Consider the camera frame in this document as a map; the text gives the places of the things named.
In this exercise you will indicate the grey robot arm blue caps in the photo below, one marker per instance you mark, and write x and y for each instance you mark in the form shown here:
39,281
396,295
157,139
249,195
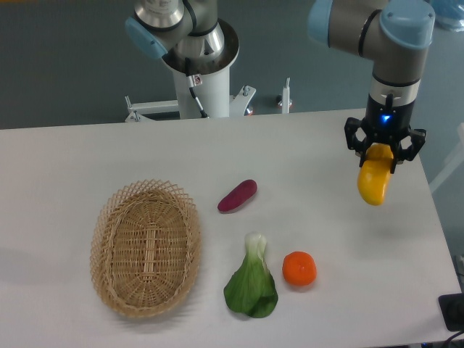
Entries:
394,35

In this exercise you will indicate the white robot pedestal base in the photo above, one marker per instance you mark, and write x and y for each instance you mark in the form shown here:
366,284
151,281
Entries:
201,72

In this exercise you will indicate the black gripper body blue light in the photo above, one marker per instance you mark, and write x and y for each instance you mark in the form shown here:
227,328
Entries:
386,123

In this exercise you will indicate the purple sweet potato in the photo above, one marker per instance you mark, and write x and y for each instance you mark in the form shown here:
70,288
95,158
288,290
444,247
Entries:
239,196

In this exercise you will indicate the black device at table edge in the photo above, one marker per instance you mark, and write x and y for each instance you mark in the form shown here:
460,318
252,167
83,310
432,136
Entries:
451,306

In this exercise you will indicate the orange tangerine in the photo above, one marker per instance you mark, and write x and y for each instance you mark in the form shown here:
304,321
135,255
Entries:
299,269

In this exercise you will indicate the blue plastic bag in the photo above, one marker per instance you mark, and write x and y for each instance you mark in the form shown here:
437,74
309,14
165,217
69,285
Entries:
449,14

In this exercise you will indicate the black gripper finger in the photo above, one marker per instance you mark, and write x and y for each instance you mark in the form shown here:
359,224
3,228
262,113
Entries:
360,147
400,154

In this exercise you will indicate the green bok choy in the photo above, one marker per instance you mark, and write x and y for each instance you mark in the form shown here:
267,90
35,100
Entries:
251,290

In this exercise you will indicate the yellow mango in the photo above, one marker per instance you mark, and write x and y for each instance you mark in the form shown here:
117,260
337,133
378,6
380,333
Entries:
374,175

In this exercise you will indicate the oval wicker basket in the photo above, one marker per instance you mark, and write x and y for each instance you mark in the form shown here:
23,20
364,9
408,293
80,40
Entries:
146,249

